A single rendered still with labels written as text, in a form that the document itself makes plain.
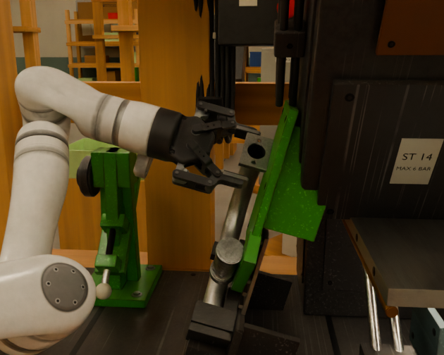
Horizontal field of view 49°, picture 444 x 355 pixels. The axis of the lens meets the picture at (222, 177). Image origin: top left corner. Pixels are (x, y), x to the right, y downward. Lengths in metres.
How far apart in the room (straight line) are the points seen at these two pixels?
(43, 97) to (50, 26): 11.18
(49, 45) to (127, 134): 11.23
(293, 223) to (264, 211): 0.04
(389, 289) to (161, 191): 0.64
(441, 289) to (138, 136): 0.43
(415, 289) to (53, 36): 11.54
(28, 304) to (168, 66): 0.59
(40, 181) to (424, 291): 0.45
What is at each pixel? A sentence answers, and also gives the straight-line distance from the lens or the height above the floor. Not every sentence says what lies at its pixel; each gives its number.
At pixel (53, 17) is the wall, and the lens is 11.87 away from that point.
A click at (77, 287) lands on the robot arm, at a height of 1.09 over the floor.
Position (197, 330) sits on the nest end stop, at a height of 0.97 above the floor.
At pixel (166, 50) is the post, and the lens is 0.98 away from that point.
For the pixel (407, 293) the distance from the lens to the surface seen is 0.48.
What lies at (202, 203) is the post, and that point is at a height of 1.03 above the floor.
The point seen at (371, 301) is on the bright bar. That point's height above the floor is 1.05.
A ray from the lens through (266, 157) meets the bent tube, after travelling 0.69.
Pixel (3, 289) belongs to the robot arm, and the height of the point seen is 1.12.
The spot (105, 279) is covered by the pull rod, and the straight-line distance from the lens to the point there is 0.87.
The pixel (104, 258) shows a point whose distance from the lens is 0.87.
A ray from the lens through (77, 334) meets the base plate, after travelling 0.85.
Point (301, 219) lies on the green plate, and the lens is 0.64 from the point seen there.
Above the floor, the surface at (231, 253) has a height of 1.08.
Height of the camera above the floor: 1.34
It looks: 14 degrees down
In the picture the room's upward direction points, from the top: straight up
